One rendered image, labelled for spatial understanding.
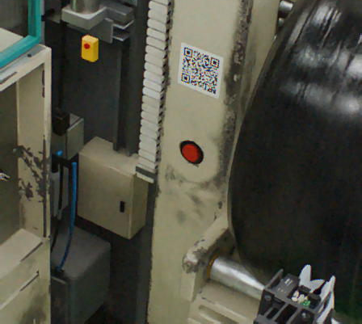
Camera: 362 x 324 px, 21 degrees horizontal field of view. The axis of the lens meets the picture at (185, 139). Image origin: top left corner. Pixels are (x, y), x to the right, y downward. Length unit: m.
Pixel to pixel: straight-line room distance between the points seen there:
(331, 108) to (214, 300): 0.51
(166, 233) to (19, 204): 0.27
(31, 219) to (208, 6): 0.48
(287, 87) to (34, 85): 0.42
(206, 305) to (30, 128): 0.41
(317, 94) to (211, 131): 0.35
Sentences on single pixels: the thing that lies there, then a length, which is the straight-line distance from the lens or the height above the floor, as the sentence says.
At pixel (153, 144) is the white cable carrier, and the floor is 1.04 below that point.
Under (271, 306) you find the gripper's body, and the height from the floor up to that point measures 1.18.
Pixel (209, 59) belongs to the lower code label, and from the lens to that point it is 1.49.
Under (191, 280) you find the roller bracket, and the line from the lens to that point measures 1.59.
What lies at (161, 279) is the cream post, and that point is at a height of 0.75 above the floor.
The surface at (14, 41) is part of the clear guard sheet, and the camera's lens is 1.41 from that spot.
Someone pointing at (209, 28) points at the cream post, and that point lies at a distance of 1.46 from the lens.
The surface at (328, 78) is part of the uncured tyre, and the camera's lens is 1.24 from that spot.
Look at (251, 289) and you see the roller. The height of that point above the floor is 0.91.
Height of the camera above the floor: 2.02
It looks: 36 degrees down
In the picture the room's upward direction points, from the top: 6 degrees clockwise
